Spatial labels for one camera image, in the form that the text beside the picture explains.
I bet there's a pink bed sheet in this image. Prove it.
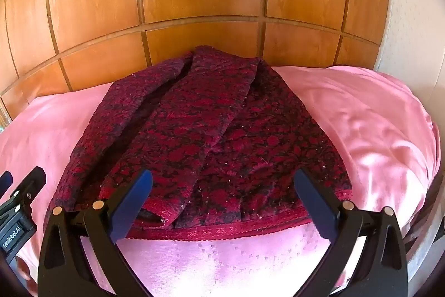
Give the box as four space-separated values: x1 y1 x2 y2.
1 66 441 296

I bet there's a wooden panelled headboard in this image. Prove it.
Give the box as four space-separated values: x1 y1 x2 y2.
1 0 389 124

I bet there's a dark red patterned garment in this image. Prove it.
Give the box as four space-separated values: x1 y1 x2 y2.
50 46 352 241

